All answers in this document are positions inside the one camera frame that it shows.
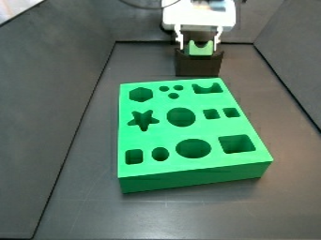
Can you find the green shape-sorter block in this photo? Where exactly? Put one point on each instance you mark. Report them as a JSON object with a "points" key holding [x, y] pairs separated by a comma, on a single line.
{"points": [[185, 136]]}

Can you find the black fixture bracket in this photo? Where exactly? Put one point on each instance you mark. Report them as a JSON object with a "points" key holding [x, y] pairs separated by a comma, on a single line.
{"points": [[204, 66]]}

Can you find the green arch object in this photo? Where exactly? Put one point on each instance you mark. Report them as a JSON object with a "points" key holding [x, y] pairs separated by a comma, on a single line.
{"points": [[200, 50]]}

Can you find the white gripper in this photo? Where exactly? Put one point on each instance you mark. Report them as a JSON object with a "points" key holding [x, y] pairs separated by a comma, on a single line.
{"points": [[199, 15]]}

